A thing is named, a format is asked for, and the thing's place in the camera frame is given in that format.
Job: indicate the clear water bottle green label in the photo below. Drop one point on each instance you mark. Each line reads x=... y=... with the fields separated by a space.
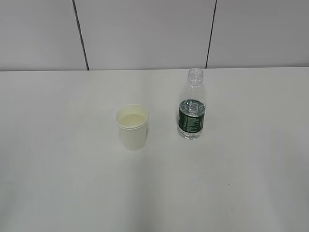
x=192 y=106

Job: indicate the white paper cup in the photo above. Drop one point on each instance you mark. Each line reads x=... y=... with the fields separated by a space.
x=132 y=121

